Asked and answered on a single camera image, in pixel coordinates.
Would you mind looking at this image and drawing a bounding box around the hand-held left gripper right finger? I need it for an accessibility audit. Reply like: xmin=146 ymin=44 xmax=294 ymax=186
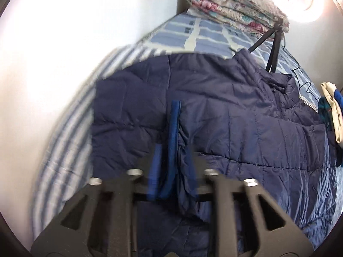
xmin=188 ymin=150 xmax=314 ymax=257

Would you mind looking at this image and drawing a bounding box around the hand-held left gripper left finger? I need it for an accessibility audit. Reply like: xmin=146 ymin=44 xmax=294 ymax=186
xmin=31 ymin=144 xmax=163 ymax=257

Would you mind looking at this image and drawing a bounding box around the navy puffer jacket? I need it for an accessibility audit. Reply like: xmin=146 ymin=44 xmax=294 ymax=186
xmin=91 ymin=49 xmax=338 ymax=257

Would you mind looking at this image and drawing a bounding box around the pile of folded clothes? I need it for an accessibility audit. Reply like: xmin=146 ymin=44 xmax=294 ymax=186
xmin=318 ymin=82 xmax=343 ymax=166

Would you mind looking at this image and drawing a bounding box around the striped blue white blanket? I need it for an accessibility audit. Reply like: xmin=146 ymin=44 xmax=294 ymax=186
xmin=32 ymin=45 xmax=172 ymax=243

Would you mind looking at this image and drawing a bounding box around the blue checked bed sheet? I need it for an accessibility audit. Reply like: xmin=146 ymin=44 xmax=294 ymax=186
xmin=145 ymin=11 xmax=322 ymax=110

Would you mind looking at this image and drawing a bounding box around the black tripod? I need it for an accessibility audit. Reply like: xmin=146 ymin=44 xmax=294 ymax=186
xmin=248 ymin=19 xmax=290 ymax=73

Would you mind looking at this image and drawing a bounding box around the folded floral quilt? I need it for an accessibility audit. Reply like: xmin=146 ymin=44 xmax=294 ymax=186
xmin=186 ymin=0 xmax=290 ymax=33

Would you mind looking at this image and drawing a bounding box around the black ring light cable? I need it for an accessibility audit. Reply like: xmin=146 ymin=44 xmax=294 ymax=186
xmin=292 ymin=64 xmax=322 ymax=105

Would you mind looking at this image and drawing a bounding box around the white ring light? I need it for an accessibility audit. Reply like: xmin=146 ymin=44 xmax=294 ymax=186
xmin=259 ymin=0 xmax=333 ymax=24

